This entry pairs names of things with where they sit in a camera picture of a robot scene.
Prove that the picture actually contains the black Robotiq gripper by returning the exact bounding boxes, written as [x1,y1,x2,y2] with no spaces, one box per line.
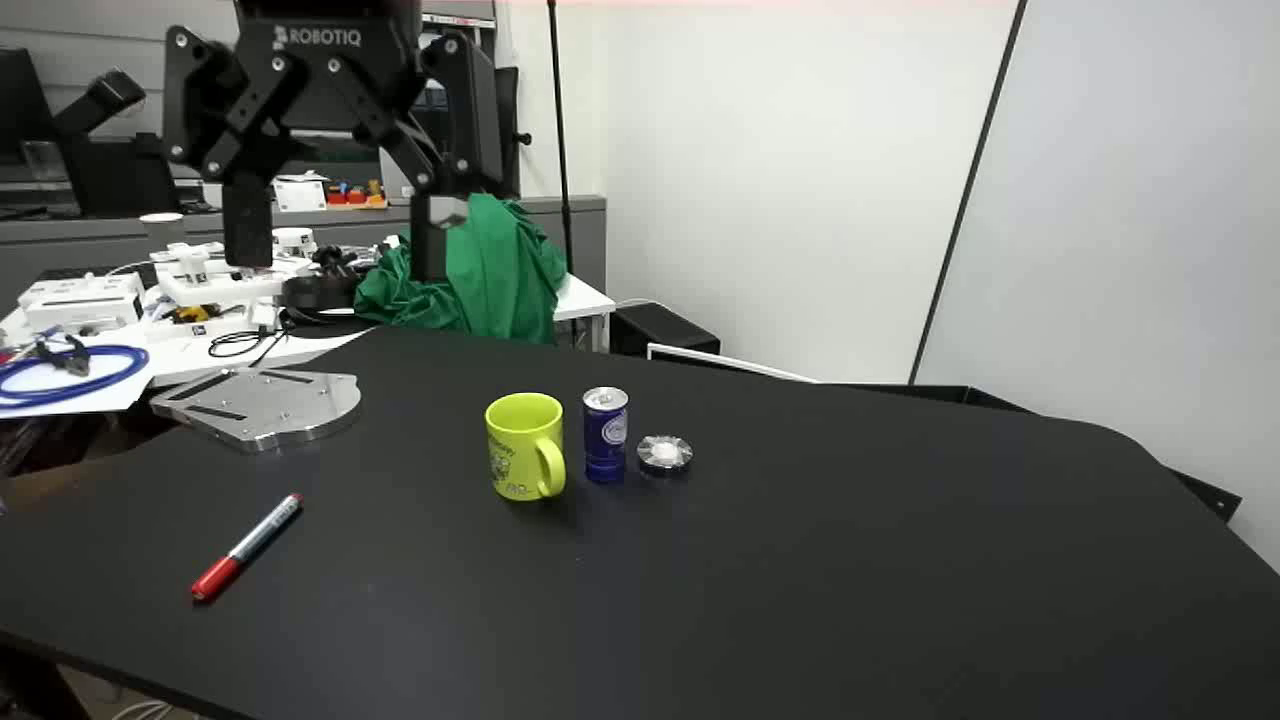
[161,0,519,288]

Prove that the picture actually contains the red capped grey marker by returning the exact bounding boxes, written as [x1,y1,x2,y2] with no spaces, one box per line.
[188,490,307,609]

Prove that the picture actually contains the yellow-green mug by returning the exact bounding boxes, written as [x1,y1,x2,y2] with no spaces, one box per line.
[478,388,571,507]

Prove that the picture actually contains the small orange objects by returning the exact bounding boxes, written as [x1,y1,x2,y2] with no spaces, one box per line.
[322,176,392,212]

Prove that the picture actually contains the white plastic tub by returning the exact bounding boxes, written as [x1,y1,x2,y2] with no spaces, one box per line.
[271,172,330,215]

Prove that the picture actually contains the white device parts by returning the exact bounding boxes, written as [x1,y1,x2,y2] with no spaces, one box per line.
[147,223,322,313]

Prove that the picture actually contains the green cloth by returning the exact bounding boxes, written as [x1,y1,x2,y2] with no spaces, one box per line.
[350,193,575,346]

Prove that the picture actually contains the black angled stand device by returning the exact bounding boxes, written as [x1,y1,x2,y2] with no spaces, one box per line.
[0,43,190,223]

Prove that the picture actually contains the thin black stand pole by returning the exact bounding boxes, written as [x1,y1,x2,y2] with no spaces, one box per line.
[538,0,578,270]

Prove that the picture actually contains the grey workbench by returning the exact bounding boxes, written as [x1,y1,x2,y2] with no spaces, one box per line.
[0,194,610,313]

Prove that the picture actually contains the white side table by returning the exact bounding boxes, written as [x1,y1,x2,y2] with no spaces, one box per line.
[0,256,618,423]

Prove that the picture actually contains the white flat box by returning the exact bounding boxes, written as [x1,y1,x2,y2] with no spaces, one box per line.
[6,266,147,339]

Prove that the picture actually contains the small black clip tool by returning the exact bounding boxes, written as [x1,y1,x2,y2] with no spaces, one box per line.
[37,327,95,375]

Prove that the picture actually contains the black box under table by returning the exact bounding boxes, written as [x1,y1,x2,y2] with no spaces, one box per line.
[606,301,723,360]

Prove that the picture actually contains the blue drink can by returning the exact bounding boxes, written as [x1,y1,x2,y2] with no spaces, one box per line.
[578,384,630,487]

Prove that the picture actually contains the small silver lid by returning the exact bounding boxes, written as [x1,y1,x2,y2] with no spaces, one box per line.
[630,426,695,477]

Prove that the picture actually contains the thin black slanted pole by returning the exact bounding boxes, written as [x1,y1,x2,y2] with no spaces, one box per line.
[906,0,1031,388]

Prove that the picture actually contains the blue cable loop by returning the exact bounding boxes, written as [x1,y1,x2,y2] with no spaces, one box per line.
[0,339,150,410]

